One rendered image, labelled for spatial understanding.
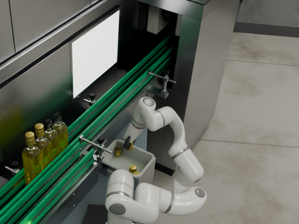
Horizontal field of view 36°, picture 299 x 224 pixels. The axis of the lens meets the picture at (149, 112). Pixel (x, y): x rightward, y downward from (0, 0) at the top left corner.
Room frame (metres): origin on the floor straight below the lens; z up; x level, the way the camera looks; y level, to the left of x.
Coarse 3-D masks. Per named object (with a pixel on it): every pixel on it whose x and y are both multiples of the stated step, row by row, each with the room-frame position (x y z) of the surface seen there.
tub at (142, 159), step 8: (112, 144) 1.59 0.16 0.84; (120, 144) 1.61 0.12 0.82; (104, 152) 1.53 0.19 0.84; (128, 152) 1.59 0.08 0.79; (136, 152) 1.58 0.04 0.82; (144, 152) 1.56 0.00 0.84; (104, 160) 1.47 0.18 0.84; (112, 160) 1.55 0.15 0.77; (120, 160) 1.56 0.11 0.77; (128, 160) 1.56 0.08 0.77; (136, 160) 1.57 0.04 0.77; (144, 160) 1.55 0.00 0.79; (152, 160) 1.51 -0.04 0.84; (120, 168) 1.43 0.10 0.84; (128, 168) 1.51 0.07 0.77; (144, 168) 1.45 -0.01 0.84; (136, 176) 1.40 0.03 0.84
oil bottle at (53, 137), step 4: (44, 132) 1.35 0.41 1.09; (52, 132) 1.36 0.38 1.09; (56, 132) 1.37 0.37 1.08; (44, 136) 1.34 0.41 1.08; (48, 136) 1.34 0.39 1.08; (52, 136) 1.34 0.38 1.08; (56, 136) 1.36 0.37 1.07; (52, 140) 1.34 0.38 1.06; (56, 140) 1.36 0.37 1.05; (52, 144) 1.34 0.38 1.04; (56, 144) 1.36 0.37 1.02; (52, 148) 1.33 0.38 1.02; (56, 148) 1.36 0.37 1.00; (52, 152) 1.33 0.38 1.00; (56, 152) 1.35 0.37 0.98; (52, 156) 1.33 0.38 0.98; (56, 156) 1.35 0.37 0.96; (52, 160) 1.33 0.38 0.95
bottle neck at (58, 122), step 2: (58, 112) 1.42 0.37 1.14; (54, 114) 1.41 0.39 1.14; (56, 114) 1.42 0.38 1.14; (58, 114) 1.42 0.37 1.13; (60, 114) 1.42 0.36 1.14; (54, 116) 1.41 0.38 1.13; (56, 116) 1.40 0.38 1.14; (58, 116) 1.40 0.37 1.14; (60, 116) 1.40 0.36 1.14; (56, 118) 1.40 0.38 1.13; (58, 118) 1.40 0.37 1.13; (60, 118) 1.40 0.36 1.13; (56, 120) 1.40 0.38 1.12; (58, 120) 1.40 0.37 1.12; (60, 120) 1.40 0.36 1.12; (56, 122) 1.40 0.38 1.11; (58, 122) 1.40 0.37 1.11; (60, 122) 1.40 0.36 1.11; (56, 124) 1.40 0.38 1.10; (58, 124) 1.40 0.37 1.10; (60, 124) 1.40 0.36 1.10
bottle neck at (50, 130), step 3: (45, 120) 1.37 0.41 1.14; (48, 120) 1.37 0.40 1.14; (51, 120) 1.37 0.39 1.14; (45, 123) 1.35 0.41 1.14; (48, 123) 1.35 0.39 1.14; (51, 123) 1.36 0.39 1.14; (45, 126) 1.35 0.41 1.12; (48, 126) 1.35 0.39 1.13; (51, 126) 1.36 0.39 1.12; (45, 129) 1.35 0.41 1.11; (48, 129) 1.35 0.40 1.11; (51, 129) 1.36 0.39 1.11; (48, 132) 1.35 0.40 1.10
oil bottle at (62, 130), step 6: (54, 126) 1.40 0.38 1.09; (60, 126) 1.40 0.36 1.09; (66, 126) 1.42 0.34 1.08; (60, 132) 1.38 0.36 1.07; (66, 132) 1.42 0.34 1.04; (60, 138) 1.38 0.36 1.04; (66, 138) 1.41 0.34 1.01; (60, 144) 1.38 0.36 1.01; (66, 144) 1.41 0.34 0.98; (60, 150) 1.38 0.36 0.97
